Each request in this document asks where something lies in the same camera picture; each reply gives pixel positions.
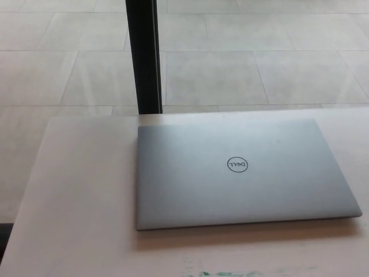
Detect black vertical post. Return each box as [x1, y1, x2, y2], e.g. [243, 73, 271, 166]
[125, 0, 164, 115]

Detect silver Dell laptop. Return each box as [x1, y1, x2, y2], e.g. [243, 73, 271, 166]
[135, 118, 363, 231]

